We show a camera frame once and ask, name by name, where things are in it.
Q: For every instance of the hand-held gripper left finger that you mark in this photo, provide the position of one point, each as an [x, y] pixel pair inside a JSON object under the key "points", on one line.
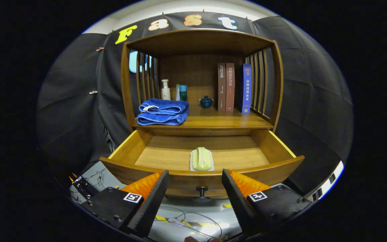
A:
{"points": [[153, 201]]}

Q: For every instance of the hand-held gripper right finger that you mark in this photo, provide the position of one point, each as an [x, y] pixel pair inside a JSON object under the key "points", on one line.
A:
{"points": [[237, 201]]}

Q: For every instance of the wooden drawer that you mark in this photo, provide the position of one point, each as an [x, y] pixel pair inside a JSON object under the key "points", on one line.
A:
{"points": [[166, 158]]}

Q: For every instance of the wooden countertop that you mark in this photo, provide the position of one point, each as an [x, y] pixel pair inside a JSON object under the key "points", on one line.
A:
{"points": [[213, 120]]}

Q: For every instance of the wooden cabinet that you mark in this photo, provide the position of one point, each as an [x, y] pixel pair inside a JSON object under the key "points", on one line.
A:
{"points": [[197, 42]]}

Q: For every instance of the yellow floor tape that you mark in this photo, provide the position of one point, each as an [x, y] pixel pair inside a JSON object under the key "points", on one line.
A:
{"points": [[200, 223]]}

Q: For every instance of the black floor device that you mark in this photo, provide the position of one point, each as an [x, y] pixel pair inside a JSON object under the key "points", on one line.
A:
{"points": [[84, 186]]}

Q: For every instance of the blue folded towel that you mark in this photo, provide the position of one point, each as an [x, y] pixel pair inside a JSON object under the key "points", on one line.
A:
{"points": [[163, 112]]}

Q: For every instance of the blue lidded teacup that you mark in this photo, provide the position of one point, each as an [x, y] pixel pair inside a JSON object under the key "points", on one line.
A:
{"points": [[206, 102]]}

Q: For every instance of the white pump bottle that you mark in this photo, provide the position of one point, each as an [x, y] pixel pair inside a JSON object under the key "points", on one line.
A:
{"points": [[166, 92]]}

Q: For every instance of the white tube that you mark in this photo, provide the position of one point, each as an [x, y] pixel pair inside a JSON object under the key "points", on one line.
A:
{"points": [[177, 94]]}

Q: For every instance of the teal bottle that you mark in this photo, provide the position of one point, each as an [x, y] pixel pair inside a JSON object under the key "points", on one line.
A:
{"points": [[183, 94]]}

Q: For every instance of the light brown book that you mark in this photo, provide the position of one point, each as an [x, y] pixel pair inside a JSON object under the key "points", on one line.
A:
{"points": [[230, 87]]}

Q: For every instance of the blue book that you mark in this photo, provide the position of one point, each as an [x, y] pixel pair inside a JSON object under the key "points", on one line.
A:
{"points": [[247, 87]]}

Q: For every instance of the black backdrop cloth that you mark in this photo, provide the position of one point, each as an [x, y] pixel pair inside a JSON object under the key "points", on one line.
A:
{"points": [[314, 101]]}

